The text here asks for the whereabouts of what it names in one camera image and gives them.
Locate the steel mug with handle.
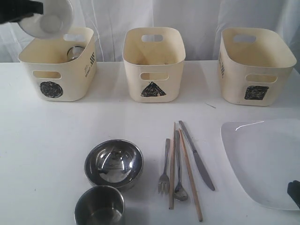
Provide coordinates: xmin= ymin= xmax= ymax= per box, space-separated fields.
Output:
xmin=67 ymin=45 xmax=85 ymax=62

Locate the small stainless steel cup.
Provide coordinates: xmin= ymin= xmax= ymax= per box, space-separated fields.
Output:
xmin=74 ymin=185 xmax=125 ymax=225

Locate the white ceramic bowl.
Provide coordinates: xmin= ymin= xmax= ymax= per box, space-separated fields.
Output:
xmin=18 ymin=0 xmax=74 ymax=39

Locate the stainless steel table knife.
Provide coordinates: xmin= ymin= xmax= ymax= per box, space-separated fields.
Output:
xmin=179 ymin=120 xmax=215 ymax=191

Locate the stainless steel fork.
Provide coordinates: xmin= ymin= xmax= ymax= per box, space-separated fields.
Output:
xmin=158 ymin=138 xmax=171 ymax=195

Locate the cream bin with square mark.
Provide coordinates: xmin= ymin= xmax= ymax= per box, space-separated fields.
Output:
xmin=218 ymin=27 xmax=297 ymax=106

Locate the cream bin with circle mark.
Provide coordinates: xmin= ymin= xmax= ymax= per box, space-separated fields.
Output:
xmin=18 ymin=27 xmax=97 ymax=101

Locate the cream bin with triangle mark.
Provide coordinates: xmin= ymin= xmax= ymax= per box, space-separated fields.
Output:
xmin=123 ymin=27 xmax=186 ymax=103

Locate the large stainless steel bowl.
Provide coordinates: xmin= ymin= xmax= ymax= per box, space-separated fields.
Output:
xmin=84 ymin=139 xmax=144 ymax=191

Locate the white square plate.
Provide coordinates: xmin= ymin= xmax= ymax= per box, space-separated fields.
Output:
xmin=220 ymin=119 xmax=300 ymax=211

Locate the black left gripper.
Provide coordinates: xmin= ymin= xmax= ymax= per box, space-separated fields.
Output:
xmin=0 ymin=0 xmax=44 ymax=24

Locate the white backdrop curtain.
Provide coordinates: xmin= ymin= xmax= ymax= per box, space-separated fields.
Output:
xmin=0 ymin=0 xmax=300 ymax=64

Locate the wooden chopstick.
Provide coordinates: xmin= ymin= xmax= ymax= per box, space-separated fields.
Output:
xmin=179 ymin=129 xmax=203 ymax=222
xmin=169 ymin=122 xmax=176 ymax=210

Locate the stainless steel spoon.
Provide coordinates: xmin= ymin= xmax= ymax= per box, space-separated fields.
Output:
xmin=173 ymin=130 xmax=188 ymax=201

